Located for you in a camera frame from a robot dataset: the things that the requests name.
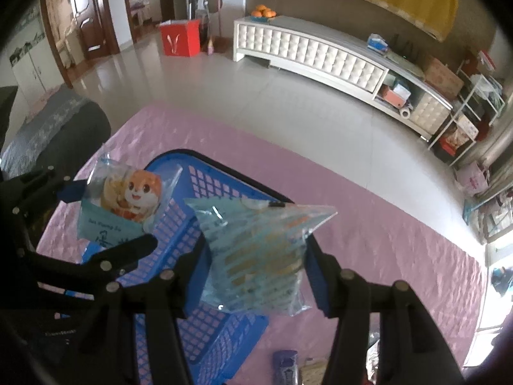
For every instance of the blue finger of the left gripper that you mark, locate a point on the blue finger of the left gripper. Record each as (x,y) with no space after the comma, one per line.
(72,191)
(122,257)

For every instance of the white tufted TV cabinet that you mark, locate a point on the white tufted TV cabinet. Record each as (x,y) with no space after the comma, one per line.
(344,63)

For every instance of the blue striped biscuit packet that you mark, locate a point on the blue striped biscuit packet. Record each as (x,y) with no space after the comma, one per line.
(257,252)

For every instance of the pink shopping bag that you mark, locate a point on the pink shopping bag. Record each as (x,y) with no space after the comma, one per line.
(473,178)

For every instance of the squirrel cartoon snack packet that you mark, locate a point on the squirrel cartoon snack packet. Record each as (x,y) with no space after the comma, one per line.
(122,203)

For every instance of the cardboard box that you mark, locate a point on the cardboard box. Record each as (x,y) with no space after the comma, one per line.
(440,77)

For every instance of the blue plastic basket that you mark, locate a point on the blue plastic basket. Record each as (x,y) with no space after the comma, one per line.
(215,343)

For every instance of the red gift box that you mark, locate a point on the red gift box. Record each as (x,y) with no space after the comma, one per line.
(180,37)

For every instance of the pink quilted tablecloth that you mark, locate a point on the pink quilted tablecloth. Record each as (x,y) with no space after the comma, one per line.
(369,235)

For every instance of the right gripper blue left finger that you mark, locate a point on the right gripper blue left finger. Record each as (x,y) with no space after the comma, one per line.
(186,280)

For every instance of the blue tissue box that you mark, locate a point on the blue tissue box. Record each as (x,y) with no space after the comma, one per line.
(377,43)

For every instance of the dark blue snack packet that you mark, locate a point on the dark blue snack packet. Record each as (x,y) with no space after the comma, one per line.
(285,369)

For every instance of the oranges on plate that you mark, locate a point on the oranges on plate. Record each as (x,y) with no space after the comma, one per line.
(262,11)

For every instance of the white metal shelf rack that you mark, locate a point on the white metal shelf rack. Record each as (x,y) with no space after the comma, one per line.
(478,105)

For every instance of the brown wooden door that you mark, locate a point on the brown wooden door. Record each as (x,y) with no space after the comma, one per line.
(80,34)

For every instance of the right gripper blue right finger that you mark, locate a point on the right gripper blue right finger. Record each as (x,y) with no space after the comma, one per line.
(327,280)

